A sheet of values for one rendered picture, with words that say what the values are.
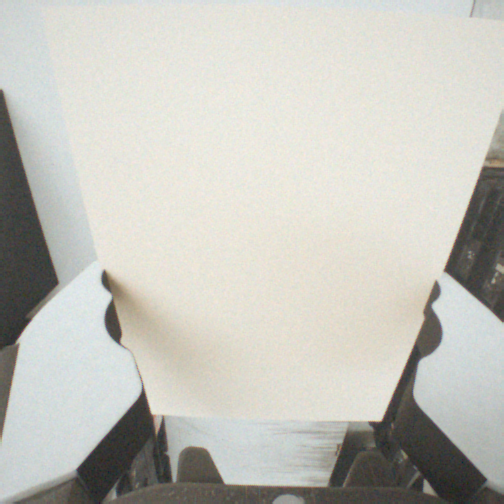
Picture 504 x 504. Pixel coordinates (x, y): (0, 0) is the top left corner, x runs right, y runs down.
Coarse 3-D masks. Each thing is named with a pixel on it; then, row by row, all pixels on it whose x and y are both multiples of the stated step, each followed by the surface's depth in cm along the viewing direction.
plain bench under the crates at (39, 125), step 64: (0, 0) 28; (64, 0) 29; (128, 0) 29; (192, 0) 28; (256, 0) 28; (320, 0) 28; (384, 0) 28; (448, 0) 28; (0, 64) 31; (64, 128) 35; (64, 192) 39; (64, 256) 43; (256, 448) 68; (320, 448) 67
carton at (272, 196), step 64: (64, 64) 7; (128, 64) 7; (192, 64) 7; (256, 64) 7; (320, 64) 7; (384, 64) 7; (448, 64) 7; (128, 128) 8; (192, 128) 8; (256, 128) 8; (320, 128) 8; (384, 128) 8; (448, 128) 8; (128, 192) 9; (192, 192) 9; (256, 192) 9; (320, 192) 9; (384, 192) 9; (448, 192) 9; (128, 256) 10; (192, 256) 10; (256, 256) 10; (320, 256) 10; (384, 256) 10; (448, 256) 10; (128, 320) 11; (192, 320) 11; (256, 320) 11; (320, 320) 11; (384, 320) 11; (192, 384) 13; (256, 384) 13; (320, 384) 13; (384, 384) 13
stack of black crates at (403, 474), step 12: (396, 396) 110; (396, 408) 111; (384, 420) 119; (384, 432) 119; (384, 444) 120; (396, 444) 108; (384, 456) 119; (396, 456) 108; (396, 468) 108; (408, 468) 100; (396, 480) 108; (408, 480) 98; (420, 480) 113
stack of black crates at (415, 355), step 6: (420, 330) 99; (414, 348) 102; (414, 354) 100; (420, 354) 97; (408, 360) 106; (414, 360) 100; (408, 366) 106; (414, 366) 100; (402, 372) 109; (408, 372) 103; (402, 378) 109; (408, 378) 103; (402, 384) 107
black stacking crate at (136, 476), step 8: (136, 456) 45; (136, 464) 45; (144, 464) 48; (128, 472) 41; (136, 472) 45; (144, 472) 49; (120, 480) 40; (128, 480) 42; (136, 480) 45; (144, 480) 50; (120, 488) 39; (128, 488) 44; (136, 488) 46
